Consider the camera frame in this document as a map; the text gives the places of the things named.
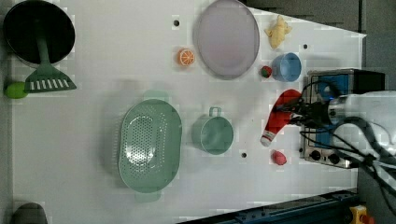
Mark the yellow banana toy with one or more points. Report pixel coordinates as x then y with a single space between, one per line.
278 32

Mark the green lime toy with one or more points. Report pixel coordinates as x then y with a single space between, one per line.
16 90

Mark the red strawberry toy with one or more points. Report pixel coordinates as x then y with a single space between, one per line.
266 71

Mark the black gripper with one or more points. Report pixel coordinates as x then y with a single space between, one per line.
312 116

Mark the pink strawberry toy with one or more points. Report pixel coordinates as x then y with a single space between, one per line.
279 158

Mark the grey round plate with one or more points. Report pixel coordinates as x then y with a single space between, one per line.
227 37

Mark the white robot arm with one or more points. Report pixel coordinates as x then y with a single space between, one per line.
361 126

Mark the green strainer basket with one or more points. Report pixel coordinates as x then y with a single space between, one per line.
150 142

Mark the orange slice toy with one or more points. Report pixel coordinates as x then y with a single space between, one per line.
185 57

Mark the red ketchup bottle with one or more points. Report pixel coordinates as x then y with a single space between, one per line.
278 119

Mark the green spatula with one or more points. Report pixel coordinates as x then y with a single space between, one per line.
46 77

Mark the blue aluminium frame rail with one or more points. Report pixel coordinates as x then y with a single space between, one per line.
329 208

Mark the silver toaster oven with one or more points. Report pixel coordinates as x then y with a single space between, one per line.
324 86

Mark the black frying pan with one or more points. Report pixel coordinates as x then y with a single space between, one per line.
28 20

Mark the green cup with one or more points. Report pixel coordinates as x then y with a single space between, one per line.
212 133

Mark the blue bowl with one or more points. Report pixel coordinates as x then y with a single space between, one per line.
287 67

